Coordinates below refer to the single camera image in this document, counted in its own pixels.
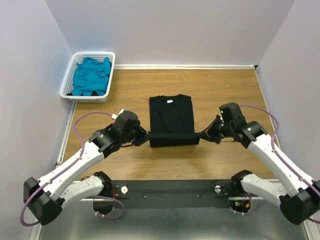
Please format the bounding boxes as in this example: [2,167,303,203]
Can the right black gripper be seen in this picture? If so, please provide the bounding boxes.
[197,114,234,144]

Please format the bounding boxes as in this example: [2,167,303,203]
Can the black t shirt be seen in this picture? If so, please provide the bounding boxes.
[149,94,200,148]

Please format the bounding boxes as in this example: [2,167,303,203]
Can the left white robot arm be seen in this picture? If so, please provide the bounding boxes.
[20,109,148,227]

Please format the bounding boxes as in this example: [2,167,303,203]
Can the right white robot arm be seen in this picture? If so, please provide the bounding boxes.
[199,102,320,225]

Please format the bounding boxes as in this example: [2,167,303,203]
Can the white plastic basket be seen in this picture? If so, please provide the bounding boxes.
[60,51,116,103]

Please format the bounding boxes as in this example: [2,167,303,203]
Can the blue t shirt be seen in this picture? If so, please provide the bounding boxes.
[71,57,112,97]

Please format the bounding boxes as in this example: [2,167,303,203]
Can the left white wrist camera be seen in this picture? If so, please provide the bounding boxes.
[111,108,128,120]

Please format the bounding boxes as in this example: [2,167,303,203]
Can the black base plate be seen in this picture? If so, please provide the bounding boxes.
[82,179,261,210]

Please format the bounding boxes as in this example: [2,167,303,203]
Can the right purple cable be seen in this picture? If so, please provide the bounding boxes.
[238,104,320,224]

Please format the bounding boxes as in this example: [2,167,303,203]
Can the purple cable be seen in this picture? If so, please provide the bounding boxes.
[19,111,118,227]
[238,104,320,224]

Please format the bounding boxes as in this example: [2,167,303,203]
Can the aluminium rail frame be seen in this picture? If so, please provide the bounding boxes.
[28,101,320,240]

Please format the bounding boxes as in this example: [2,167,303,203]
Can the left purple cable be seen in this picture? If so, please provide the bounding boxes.
[19,111,118,227]

